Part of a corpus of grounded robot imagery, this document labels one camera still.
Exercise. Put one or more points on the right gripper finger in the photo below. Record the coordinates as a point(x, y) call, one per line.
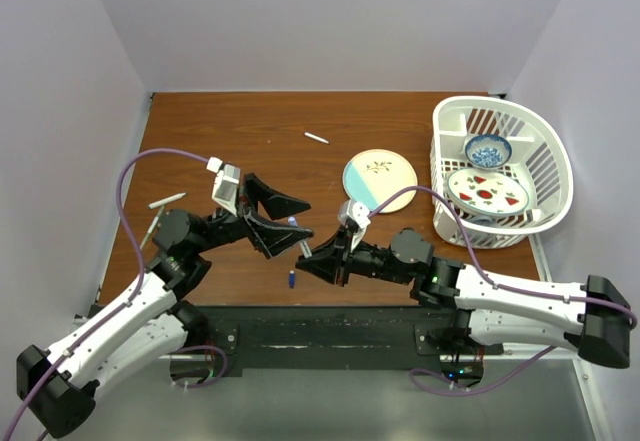
point(334, 247)
point(327, 269)

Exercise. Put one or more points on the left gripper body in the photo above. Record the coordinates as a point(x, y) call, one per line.
point(224, 227)

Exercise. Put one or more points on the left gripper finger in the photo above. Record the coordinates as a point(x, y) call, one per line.
point(276, 204)
point(272, 238)

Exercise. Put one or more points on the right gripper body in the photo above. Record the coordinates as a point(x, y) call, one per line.
point(368, 260)

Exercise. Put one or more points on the white marker with purple ink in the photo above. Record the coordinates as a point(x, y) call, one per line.
point(306, 251)

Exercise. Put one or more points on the white marker black tip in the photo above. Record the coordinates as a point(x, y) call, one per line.
point(316, 138)

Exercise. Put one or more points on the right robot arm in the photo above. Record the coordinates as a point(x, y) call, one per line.
point(591, 319)

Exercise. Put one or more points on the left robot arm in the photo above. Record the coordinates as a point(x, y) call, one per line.
point(62, 383)

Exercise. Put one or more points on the thin green white pen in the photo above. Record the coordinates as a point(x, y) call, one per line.
point(159, 209)

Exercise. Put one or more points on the white marker green tip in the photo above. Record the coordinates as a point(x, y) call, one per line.
point(167, 200)

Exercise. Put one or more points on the cream and blue plate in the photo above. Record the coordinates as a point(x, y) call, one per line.
point(374, 175)

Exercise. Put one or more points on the watermelon pattern plate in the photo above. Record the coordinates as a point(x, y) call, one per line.
point(485, 192)

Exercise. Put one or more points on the blue patterned bowl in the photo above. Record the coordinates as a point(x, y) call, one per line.
point(488, 151)

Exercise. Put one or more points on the white plastic basket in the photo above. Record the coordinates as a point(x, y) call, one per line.
point(539, 163)

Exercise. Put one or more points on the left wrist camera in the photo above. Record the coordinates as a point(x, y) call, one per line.
point(226, 186)

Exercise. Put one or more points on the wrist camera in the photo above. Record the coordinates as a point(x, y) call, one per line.
point(355, 216)
point(226, 186)

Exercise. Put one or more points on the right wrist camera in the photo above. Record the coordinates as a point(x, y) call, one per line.
point(355, 216)

